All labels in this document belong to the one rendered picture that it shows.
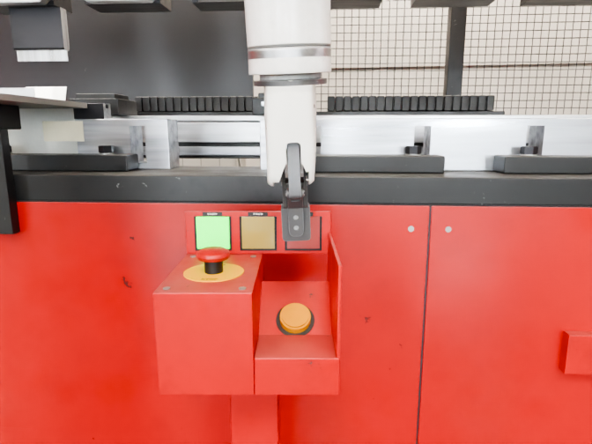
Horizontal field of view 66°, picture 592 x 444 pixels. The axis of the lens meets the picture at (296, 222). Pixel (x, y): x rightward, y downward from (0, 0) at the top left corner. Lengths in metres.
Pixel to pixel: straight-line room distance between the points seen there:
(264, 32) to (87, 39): 1.17
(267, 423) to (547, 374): 0.51
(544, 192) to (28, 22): 0.97
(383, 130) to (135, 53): 0.89
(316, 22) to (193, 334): 0.34
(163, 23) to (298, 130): 1.10
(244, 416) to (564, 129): 0.72
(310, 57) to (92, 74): 1.17
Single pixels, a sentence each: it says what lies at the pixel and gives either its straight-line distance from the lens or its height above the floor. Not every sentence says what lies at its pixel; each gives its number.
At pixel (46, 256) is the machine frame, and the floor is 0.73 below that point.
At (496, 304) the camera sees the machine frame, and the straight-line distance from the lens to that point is 0.84.
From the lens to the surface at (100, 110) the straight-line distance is 0.98.
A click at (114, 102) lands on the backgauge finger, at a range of 1.19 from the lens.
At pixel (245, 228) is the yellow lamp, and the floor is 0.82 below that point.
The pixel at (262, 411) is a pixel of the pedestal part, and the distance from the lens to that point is 0.61.
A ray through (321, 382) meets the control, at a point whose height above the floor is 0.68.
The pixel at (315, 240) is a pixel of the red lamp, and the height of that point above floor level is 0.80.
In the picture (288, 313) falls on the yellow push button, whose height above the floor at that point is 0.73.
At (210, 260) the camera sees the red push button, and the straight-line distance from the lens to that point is 0.54.
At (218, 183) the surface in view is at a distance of 0.77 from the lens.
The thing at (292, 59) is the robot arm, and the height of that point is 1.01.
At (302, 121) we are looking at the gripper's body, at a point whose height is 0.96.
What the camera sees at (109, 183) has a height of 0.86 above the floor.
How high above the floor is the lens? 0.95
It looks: 11 degrees down
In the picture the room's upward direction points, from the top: straight up
